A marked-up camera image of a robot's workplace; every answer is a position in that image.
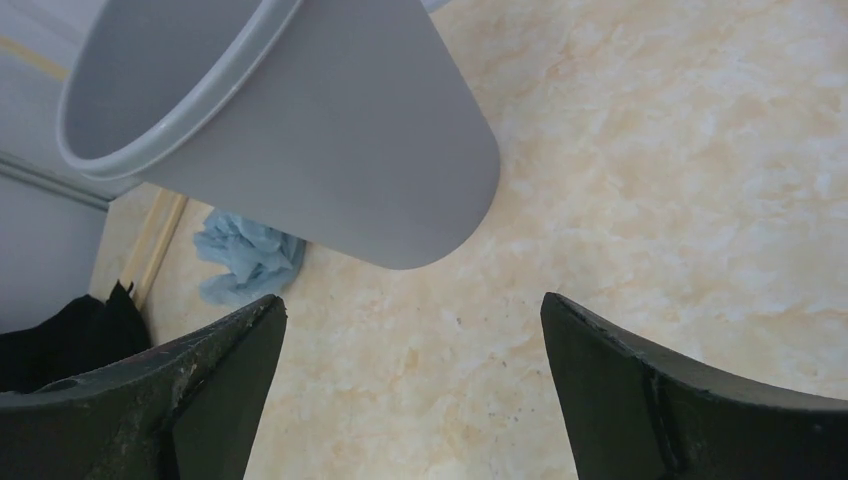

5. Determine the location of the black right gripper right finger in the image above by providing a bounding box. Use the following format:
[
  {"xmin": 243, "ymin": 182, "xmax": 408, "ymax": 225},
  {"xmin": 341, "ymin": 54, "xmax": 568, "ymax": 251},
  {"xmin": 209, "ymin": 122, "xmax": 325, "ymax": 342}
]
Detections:
[{"xmin": 540, "ymin": 292, "xmax": 847, "ymax": 479}]

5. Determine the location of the grey plastic trash bin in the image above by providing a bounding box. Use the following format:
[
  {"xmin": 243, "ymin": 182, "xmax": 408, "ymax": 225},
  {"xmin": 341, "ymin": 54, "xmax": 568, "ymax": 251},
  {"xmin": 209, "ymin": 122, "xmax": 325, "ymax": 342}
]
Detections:
[{"xmin": 57, "ymin": 0, "xmax": 500, "ymax": 270}]

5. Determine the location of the wooden clothes rack frame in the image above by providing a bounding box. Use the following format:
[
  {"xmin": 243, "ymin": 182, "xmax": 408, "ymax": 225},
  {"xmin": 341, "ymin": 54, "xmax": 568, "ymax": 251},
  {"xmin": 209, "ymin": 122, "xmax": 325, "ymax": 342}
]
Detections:
[{"xmin": 118, "ymin": 188, "xmax": 188, "ymax": 311}]

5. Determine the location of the black cloth garment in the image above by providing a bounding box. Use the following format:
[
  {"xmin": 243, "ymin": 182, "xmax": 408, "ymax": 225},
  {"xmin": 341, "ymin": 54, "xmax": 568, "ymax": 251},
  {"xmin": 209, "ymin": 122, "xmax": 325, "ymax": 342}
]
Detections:
[{"xmin": 1, "ymin": 283, "xmax": 152, "ymax": 394}]

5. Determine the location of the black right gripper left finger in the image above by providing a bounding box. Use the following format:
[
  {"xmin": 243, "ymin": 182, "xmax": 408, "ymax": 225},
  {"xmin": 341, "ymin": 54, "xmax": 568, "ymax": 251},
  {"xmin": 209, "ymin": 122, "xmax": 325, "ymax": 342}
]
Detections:
[{"xmin": 1, "ymin": 295, "xmax": 287, "ymax": 479}]

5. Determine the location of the light blue plastic trash bag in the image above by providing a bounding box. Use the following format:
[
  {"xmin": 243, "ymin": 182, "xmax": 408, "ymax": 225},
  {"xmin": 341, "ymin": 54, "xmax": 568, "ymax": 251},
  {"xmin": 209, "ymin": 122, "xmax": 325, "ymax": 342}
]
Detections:
[{"xmin": 193, "ymin": 209, "xmax": 307, "ymax": 307}]

